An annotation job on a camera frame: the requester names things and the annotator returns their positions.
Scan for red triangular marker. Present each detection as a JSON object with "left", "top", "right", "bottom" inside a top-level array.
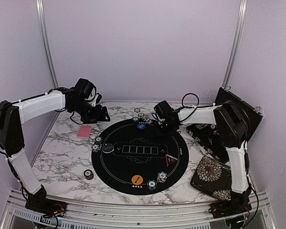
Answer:
[{"left": 165, "top": 155, "right": 178, "bottom": 167}]

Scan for blue orange chip stack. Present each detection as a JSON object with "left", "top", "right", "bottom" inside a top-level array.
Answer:
[{"left": 157, "top": 172, "right": 167, "bottom": 183}]

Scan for blue small blind button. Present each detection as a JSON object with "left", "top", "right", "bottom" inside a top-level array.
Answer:
[{"left": 137, "top": 124, "right": 146, "bottom": 130}]

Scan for green fifty poker chip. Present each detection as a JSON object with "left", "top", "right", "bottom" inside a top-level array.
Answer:
[{"left": 132, "top": 117, "right": 139, "bottom": 123}]

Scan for blue orange chips on marble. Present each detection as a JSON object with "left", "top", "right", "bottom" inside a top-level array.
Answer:
[{"left": 138, "top": 113, "right": 153, "bottom": 124}]

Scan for floral fabric pouch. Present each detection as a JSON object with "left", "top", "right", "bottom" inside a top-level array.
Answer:
[{"left": 190, "top": 156, "right": 232, "bottom": 201}]

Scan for red playing card deck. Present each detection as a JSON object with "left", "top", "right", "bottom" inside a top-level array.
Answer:
[{"left": 77, "top": 125, "right": 92, "bottom": 138}]

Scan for red poker chip stack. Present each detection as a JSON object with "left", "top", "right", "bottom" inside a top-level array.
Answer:
[{"left": 83, "top": 169, "right": 94, "bottom": 180}]

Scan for black poker chip case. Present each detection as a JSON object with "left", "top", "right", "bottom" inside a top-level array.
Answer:
[{"left": 186, "top": 88, "right": 263, "bottom": 164}]

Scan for black white poker chip stack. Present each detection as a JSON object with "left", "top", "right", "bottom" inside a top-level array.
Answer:
[{"left": 92, "top": 144, "right": 100, "bottom": 152}]

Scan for orange big blind button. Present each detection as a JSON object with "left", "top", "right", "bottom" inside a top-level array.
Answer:
[{"left": 131, "top": 175, "right": 143, "bottom": 185}]

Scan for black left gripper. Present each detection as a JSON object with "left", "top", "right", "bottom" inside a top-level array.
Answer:
[{"left": 70, "top": 99, "right": 110, "bottom": 124}]

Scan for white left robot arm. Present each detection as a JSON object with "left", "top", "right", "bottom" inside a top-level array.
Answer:
[{"left": 0, "top": 78, "right": 110, "bottom": 215}]

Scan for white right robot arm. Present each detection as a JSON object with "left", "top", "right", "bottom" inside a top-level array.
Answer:
[{"left": 154, "top": 100, "right": 252, "bottom": 214}]

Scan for round black poker mat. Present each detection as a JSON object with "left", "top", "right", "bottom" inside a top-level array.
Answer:
[{"left": 91, "top": 119, "right": 189, "bottom": 195}]

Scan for silver dealer button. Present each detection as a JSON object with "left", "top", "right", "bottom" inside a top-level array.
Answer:
[{"left": 102, "top": 143, "right": 114, "bottom": 154}]

